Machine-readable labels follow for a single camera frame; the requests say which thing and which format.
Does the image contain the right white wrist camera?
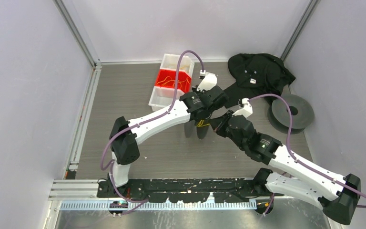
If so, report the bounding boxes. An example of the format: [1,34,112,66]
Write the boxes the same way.
[233,98,253,118]

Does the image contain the yellow cable in red bin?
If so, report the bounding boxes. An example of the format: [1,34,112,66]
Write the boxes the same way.
[156,75,191,90]

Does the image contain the white plastic bin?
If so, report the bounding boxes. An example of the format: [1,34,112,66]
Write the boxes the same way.
[160,53,194,78]
[148,86,174,112]

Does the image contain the white plastic bin far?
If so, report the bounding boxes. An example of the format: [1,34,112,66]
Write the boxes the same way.
[160,53,194,78]

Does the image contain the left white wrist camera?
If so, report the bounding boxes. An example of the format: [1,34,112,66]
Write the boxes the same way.
[196,70,217,92]

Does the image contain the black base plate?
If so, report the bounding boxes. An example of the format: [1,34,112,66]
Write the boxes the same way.
[97,178,272,203]

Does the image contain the black cable spool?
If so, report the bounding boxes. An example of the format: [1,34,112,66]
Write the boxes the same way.
[267,94,315,135]
[183,112,212,140]

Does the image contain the slotted cable duct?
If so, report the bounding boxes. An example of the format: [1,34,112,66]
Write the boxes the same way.
[60,199,257,211]

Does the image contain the red plastic bin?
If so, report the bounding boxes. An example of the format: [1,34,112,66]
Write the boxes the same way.
[154,69,192,93]

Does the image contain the black cloth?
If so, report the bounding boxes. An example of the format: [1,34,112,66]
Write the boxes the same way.
[224,53,296,108]

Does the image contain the white plastic bin near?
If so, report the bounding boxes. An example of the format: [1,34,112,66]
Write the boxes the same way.
[148,86,174,112]

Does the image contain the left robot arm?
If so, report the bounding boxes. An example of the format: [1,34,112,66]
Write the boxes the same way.
[106,85,228,198]

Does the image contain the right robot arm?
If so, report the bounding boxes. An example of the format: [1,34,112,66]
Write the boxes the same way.
[209,110,361,225]

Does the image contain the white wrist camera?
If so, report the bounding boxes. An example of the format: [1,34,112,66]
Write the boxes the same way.
[233,98,253,118]
[196,70,217,92]

